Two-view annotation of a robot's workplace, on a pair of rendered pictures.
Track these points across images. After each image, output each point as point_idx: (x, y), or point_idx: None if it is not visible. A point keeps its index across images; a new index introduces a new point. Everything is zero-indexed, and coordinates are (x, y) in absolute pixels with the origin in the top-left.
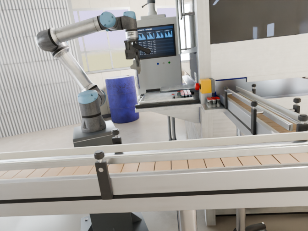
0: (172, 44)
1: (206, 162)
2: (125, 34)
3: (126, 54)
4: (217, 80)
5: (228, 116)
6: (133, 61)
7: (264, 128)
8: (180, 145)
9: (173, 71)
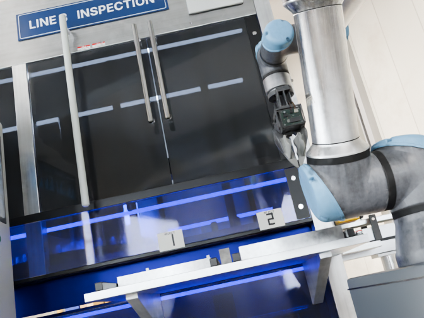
0: (0, 187)
1: None
2: (283, 76)
3: (301, 111)
4: None
5: (387, 250)
6: (300, 134)
7: None
8: None
9: (3, 270)
